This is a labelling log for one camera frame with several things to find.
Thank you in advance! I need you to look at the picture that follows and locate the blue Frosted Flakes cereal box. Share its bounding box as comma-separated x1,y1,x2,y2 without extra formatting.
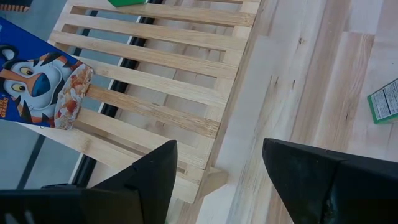
0,17,95,131

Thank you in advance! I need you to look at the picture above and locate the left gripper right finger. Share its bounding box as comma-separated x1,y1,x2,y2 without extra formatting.
262,138,398,224

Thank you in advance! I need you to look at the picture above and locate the green Apple Jacks cereal box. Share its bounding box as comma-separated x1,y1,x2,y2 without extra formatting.
366,77,398,125
108,0,147,8

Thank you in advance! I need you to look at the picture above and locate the wooden slatted shelf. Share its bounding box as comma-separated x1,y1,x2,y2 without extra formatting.
21,0,262,205

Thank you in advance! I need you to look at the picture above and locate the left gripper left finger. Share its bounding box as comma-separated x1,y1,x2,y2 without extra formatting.
0,139,179,224

